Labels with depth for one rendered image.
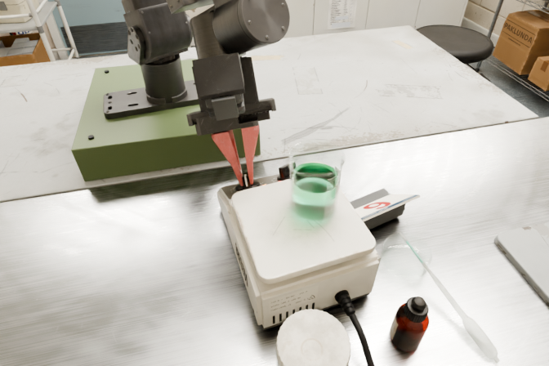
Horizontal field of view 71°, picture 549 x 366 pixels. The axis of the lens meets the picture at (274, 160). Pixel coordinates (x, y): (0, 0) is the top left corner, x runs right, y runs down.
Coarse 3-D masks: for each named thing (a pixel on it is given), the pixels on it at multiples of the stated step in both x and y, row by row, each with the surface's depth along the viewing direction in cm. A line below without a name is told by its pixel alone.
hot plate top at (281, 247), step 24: (240, 192) 42; (264, 192) 42; (288, 192) 42; (240, 216) 40; (264, 216) 40; (288, 216) 40; (336, 216) 39; (264, 240) 37; (288, 240) 37; (312, 240) 37; (336, 240) 37; (360, 240) 37; (264, 264) 35; (288, 264) 35; (312, 264) 35; (336, 264) 36
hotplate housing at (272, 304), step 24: (216, 192) 51; (240, 240) 40; (240, 264) 42; (360, 264) 38; (264, 288) 35; (288, 288) 36; (312, 288) 36; (336, 288) 38; (360, 288) 40; (264, 312) 36; (288, 312) 38
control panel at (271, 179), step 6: (276, 174) 53; (258, 180) 52; (264, 180) 51; (270, 180) 51; (276, 180) 50; (228, 186) 51; (234, 186) 51; (228, 192) 48; (234, 192) 48; (228, 198) 45
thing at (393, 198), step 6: (384, 198) 53; (390, 198) 52; (396, 198) 50; (402, 198) 49; (372, 204) 51; (378, 204) 50; (384, 204) 49; (390, 204) 48; (360, 210) 50; (366, 210) 49; (372, 210) 48; (360, 216) 47
